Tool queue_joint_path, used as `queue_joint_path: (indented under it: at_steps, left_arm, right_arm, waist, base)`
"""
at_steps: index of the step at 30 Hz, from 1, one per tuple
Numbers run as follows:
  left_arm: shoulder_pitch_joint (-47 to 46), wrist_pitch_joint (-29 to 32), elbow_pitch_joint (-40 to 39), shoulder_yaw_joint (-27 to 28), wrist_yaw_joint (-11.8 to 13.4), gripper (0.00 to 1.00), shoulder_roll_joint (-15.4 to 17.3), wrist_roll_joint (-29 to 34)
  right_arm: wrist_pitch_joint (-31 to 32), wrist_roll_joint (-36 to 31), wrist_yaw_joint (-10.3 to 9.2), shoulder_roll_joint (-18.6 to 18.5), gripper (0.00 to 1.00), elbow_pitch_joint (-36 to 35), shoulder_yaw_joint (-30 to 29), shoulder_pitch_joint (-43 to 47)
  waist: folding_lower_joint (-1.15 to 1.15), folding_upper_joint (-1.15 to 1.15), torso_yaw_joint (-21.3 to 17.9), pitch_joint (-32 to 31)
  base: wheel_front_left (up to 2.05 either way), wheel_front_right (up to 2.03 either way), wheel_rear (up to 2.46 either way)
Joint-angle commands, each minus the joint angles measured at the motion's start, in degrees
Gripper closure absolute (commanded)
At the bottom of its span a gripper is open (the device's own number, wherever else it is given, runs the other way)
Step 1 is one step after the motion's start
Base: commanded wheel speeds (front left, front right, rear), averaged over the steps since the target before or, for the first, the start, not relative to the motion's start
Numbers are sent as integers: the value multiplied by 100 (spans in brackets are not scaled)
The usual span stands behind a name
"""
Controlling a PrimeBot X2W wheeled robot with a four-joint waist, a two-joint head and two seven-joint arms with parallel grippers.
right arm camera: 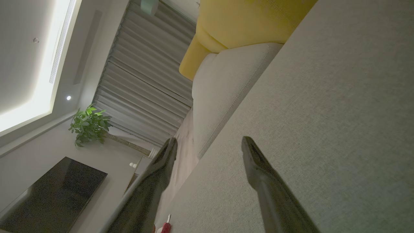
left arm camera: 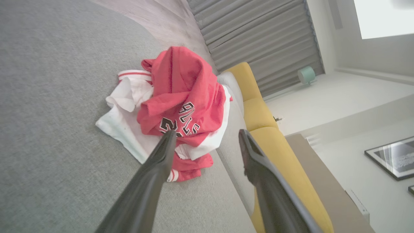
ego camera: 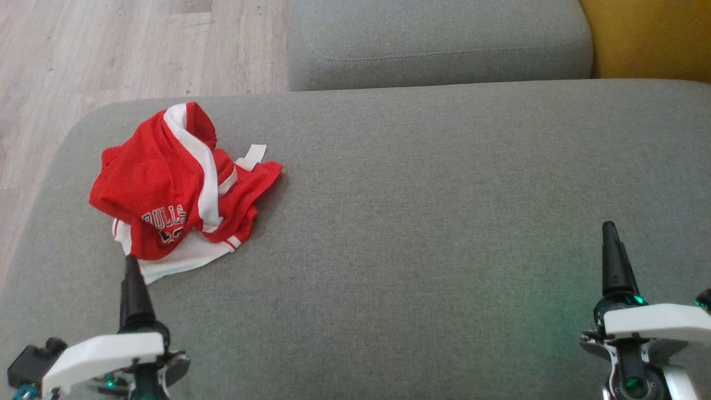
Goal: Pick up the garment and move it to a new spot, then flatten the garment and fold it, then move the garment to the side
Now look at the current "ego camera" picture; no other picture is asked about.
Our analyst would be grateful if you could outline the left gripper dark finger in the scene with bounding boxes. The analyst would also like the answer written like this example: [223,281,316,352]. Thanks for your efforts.
[118,254,158,334]

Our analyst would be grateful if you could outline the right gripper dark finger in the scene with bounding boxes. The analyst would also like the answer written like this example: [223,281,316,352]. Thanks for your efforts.
[602,221,640,299]

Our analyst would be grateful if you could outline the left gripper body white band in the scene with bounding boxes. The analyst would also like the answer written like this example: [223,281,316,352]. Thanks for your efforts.
[42,319,191,400]

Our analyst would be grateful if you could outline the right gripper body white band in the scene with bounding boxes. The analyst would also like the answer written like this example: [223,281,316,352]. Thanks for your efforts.
[580,293,711,400]

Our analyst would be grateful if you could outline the red shorts with white stripe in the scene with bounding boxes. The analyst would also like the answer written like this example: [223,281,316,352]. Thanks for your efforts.
[89,102,239,262]

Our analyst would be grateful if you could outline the red white basketball jersey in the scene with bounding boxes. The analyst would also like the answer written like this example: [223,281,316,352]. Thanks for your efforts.
[111,143,284,285]

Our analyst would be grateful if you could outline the large grey sofa seat cushion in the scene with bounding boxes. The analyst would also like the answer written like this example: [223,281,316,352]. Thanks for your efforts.
[0,79,711,400]

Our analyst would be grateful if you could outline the mustard yellow furniture panel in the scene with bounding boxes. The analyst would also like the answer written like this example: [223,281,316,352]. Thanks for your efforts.
[578,0,711,84]

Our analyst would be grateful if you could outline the grey sofa back cushion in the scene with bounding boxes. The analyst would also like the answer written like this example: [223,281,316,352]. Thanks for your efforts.
[287,0,594,92]

